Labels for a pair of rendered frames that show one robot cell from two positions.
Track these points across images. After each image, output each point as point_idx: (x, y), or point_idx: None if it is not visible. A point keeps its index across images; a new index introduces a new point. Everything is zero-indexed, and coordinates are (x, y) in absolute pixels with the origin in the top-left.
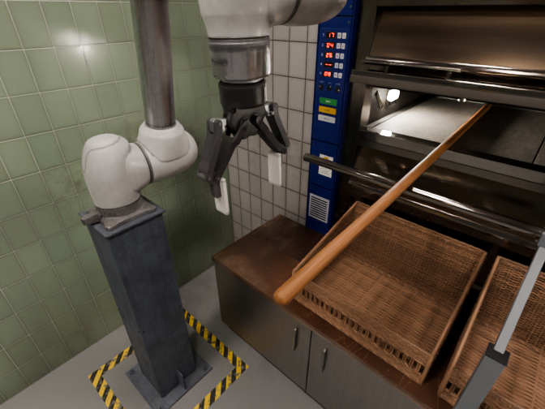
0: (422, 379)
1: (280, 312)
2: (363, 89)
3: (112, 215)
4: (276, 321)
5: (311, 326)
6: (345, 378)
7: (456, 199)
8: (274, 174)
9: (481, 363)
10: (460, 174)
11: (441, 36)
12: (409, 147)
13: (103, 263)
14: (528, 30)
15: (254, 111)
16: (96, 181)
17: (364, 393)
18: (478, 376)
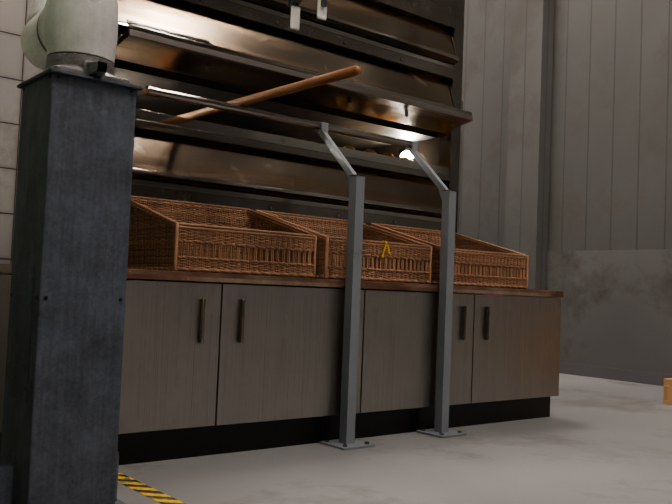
0: (315, 267)
1: (176, 291)
2: None
3: (112, 72)
4: (169, 315)
5: (223, 275)
6: (265, 327)
7: (211, 167)
8: (296, 21)
9: (356, 183)
10: (204, 146)
11: (172, 19)
12: (163, 119)
13: (63, 170)
14: (223, 28)
15: None
16: (112, 16)
17: (285, 328)
18: (357, 197)
